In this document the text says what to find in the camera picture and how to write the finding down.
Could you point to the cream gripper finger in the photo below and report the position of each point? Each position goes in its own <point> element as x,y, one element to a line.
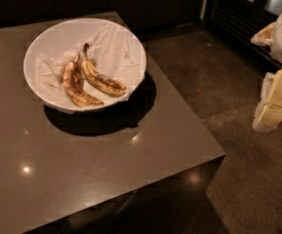
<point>268,114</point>

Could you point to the left spotted banana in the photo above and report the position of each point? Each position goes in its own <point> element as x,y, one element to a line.
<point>72,83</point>

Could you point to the white paper napkin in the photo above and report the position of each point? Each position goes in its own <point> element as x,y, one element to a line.
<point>84,65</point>

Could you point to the spotted banana with sticker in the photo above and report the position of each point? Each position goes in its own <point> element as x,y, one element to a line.
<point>99,81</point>

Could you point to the white bowl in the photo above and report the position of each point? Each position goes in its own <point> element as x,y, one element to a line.
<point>114,51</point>

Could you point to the dark radiator grille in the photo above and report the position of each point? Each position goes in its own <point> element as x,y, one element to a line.
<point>242,19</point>

